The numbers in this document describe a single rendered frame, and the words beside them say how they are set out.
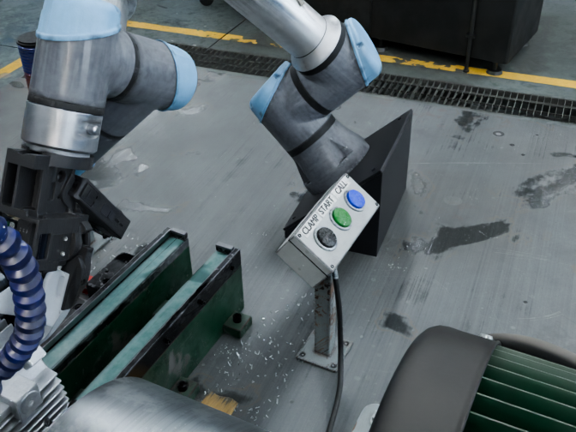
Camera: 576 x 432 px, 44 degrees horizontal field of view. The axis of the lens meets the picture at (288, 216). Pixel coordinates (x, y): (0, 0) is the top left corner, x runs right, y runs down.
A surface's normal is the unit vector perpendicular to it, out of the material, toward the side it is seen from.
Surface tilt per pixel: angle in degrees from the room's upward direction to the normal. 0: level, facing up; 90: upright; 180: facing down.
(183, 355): 90
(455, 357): 10
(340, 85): 106
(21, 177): 90
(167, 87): 101
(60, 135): 69
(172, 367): 90
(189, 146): 0
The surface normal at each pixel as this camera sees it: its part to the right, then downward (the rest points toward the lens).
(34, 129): -0.39, 0.06
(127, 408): 0.11, -0.93
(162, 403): 0.22, -0.97
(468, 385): 0.00, -0.85
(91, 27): 0.52, 0.18
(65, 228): 0.89, 0.25
